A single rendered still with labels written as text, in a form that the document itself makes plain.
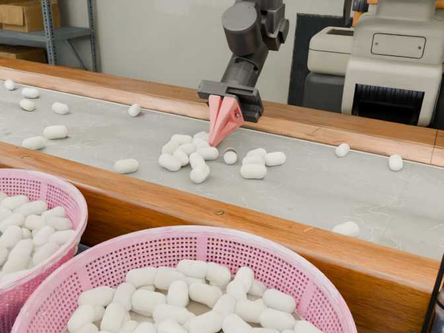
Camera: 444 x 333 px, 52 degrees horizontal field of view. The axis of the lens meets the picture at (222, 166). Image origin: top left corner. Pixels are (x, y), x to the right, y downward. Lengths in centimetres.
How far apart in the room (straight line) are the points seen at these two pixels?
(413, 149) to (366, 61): 46
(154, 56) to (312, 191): 253
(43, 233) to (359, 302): 34
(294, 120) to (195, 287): 46
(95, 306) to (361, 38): 97
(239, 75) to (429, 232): 38
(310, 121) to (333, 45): 70
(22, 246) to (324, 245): 32
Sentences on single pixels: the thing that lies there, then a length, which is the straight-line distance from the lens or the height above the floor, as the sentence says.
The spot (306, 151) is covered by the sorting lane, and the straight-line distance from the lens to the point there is 77.
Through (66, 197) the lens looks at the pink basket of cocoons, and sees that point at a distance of 59.
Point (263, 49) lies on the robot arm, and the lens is 80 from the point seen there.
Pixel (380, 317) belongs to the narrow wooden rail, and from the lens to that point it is 49.
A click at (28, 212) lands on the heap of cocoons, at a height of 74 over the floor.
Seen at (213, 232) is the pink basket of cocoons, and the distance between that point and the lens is 48.
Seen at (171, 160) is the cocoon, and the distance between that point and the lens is 66.
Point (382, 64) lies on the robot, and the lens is 121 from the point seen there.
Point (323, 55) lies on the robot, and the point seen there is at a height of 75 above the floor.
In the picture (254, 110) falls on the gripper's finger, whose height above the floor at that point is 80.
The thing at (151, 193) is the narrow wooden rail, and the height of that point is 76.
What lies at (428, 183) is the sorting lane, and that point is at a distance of 72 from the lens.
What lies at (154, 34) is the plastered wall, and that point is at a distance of 306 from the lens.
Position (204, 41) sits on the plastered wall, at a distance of 291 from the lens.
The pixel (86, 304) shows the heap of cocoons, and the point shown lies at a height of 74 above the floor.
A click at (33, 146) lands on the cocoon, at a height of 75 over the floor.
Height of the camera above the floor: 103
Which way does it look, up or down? 25 degrees down
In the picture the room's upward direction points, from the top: 2 degrees clockwise
